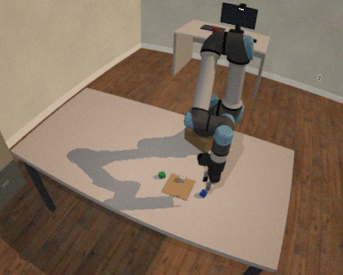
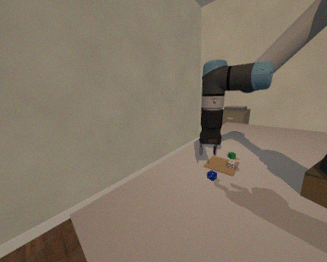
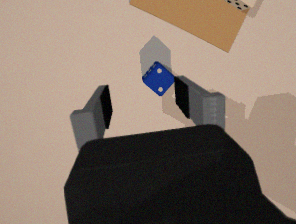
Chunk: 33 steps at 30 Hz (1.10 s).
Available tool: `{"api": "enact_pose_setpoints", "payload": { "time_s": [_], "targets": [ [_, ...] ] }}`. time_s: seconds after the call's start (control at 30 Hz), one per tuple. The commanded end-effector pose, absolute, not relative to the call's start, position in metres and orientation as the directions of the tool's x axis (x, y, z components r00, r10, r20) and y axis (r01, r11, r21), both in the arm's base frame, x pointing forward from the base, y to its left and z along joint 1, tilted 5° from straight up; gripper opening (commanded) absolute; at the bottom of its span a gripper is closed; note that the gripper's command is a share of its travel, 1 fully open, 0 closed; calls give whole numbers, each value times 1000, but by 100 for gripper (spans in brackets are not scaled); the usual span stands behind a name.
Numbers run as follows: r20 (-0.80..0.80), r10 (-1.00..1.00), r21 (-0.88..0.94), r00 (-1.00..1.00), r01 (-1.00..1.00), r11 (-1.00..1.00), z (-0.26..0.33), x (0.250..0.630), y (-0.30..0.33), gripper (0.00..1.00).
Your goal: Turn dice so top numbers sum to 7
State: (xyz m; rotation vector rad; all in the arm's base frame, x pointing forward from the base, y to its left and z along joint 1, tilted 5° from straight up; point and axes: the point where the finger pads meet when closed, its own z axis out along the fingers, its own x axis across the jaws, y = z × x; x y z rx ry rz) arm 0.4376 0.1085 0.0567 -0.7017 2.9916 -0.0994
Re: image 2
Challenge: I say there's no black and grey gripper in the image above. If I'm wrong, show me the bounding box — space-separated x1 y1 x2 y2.
199 96 225 156

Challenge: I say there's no blue die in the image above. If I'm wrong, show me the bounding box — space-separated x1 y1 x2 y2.
207 170 217 181

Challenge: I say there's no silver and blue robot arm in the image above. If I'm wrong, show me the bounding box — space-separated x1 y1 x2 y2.
202 0 327 96

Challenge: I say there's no tan square mat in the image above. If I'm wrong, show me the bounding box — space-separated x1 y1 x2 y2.
204 156 239 176

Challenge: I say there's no green die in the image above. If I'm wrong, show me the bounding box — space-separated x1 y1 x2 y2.
228 152 236 159

